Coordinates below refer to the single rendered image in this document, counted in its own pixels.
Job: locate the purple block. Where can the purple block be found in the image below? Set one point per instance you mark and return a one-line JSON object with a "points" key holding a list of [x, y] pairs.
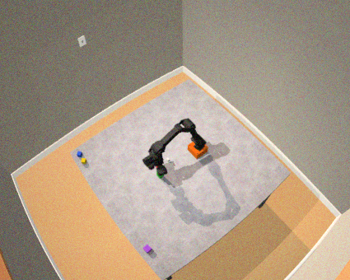
{"points": [[147, 248]]}

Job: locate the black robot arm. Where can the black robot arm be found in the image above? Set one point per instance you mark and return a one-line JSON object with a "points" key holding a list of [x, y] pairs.
{"points": [[158, 147]]}

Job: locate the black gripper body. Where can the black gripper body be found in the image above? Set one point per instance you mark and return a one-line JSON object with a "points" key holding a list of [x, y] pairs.
{"points": [[161, 169]]}

